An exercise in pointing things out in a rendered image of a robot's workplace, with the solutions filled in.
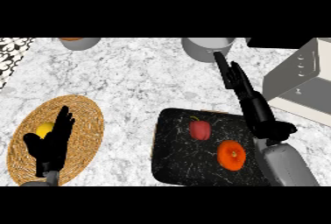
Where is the red bell pepper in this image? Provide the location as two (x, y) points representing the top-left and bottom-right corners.
(187, 115), (212, 142)

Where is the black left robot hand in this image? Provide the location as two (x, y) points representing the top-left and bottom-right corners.
(22, 105), (76, 179)

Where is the grey pot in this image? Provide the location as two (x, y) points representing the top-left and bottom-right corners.
(180, 37), (236, 64)

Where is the yellow squash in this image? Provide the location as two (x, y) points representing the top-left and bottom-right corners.
(35, 122), (57, 139)

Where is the grey boxy appliance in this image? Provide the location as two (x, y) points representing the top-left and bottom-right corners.
(261, 37), (331, 128)

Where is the black marbled tray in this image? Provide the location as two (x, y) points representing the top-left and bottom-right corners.
(149, 107), (272, 187)

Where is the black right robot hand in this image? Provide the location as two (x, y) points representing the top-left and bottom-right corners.
(211, 51), (298, 147)

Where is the orange round pumpkin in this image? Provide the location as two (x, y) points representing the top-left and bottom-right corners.
(215, 139), (248, 172)

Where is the black and white patterned cloth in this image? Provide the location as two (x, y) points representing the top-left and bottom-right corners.
(0, 37), (37, 90)

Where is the round woven wicker placemat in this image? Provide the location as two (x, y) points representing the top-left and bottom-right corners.
(4, 94), (106, 187)

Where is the dark flat object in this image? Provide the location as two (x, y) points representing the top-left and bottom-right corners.
(243, 37), (320, 50)

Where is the grey bowl with orange content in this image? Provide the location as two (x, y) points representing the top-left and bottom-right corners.
(57, 37), (102, 52)

